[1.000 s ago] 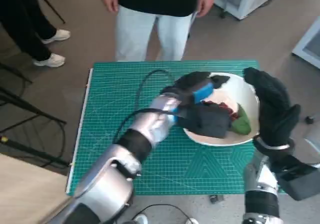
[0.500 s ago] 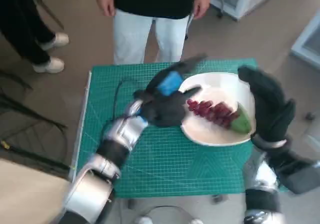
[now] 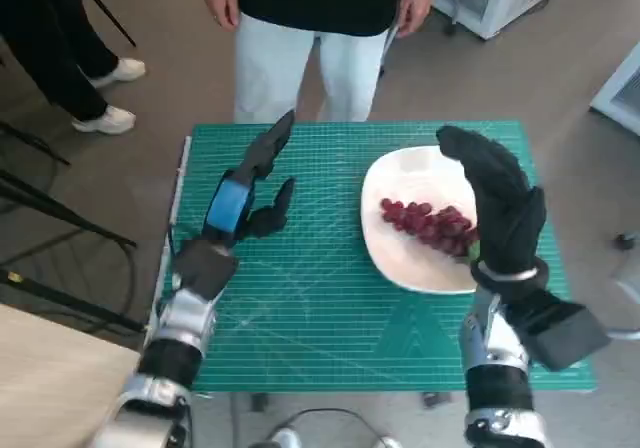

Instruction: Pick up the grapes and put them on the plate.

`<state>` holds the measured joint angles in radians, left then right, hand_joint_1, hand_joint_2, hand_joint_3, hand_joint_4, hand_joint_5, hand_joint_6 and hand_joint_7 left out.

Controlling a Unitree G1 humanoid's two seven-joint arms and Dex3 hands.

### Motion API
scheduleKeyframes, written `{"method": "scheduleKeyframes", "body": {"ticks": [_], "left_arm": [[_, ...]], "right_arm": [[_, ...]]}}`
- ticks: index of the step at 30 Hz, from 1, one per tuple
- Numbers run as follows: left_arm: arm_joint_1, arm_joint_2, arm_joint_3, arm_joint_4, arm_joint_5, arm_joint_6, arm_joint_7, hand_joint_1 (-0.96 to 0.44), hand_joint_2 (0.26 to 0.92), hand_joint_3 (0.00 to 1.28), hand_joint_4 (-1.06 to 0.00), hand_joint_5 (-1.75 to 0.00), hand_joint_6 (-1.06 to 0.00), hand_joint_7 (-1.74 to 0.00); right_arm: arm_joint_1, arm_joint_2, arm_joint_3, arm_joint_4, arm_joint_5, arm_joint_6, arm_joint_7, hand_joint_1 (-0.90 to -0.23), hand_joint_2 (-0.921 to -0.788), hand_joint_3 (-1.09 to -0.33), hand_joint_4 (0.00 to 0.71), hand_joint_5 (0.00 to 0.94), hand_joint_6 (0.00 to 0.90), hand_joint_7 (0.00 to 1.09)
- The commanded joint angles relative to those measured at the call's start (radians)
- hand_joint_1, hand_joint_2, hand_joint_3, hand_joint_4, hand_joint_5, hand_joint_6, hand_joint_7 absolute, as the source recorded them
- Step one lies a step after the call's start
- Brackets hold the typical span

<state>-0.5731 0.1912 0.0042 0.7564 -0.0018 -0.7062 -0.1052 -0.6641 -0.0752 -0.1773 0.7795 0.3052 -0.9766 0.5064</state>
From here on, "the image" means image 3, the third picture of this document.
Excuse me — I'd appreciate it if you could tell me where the person's right hand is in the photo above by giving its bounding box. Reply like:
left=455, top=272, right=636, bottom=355
left=201, top=0, right=242, bottom=31

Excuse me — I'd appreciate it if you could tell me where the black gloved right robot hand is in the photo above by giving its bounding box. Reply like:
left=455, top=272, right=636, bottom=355
left=435, top=125, right=548, bottom=275

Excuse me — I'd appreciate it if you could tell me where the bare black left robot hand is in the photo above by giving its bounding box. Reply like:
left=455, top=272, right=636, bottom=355
left=202, top=109, right=297, bottom=248

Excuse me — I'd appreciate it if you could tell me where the person's left hand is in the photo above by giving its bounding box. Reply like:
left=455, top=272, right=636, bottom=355
left=397, top=0, right=433, bottom=38

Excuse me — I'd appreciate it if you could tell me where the red toy grapes bunch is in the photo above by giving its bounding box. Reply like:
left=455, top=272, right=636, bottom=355
left=379, top=196, right=483, bottom=265

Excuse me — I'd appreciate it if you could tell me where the white plate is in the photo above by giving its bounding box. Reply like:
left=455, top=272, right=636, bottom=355
left=360, top=145, right=481, bottom=296

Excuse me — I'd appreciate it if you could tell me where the person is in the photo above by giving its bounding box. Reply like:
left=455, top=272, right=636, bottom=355
left=0, top=0, right=148, bottom=135
left=201, top=0, right=434, bottom=125

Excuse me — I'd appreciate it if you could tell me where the black tripod leg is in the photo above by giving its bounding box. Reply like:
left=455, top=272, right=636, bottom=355
left=74, top=0, right=138, bottom=49

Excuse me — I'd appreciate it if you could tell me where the green cutting mat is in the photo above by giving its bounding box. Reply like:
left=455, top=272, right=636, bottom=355
left=164, top=120, right=600, bottom=395

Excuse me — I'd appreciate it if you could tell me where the grey office chair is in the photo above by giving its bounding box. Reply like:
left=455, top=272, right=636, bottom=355
left=602, top=230, right=640, bottom=340

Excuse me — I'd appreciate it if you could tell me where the light wooden table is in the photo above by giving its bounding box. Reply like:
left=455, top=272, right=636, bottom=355
left=0, top=302, right=142, bottom=448

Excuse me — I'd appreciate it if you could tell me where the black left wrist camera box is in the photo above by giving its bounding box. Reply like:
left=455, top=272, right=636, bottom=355
left=174, top=237, right=240, bottom=301

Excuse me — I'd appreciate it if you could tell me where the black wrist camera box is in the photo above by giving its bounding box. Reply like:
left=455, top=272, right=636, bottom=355
left=174, top=237, right=240, bottom=301
left=512, top=287, right=615, bottom=374

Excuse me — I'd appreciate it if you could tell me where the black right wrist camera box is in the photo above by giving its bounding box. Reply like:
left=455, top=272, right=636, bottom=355
left=512, top=287, right=615, bottom=374

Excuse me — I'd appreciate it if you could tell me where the black metal chair frame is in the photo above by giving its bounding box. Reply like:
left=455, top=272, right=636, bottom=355
left=0, top=119, right=147, bottom=335

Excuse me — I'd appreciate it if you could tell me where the black floor cable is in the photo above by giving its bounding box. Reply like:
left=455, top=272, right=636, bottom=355
left=263, top=407, right=387, bottom=448

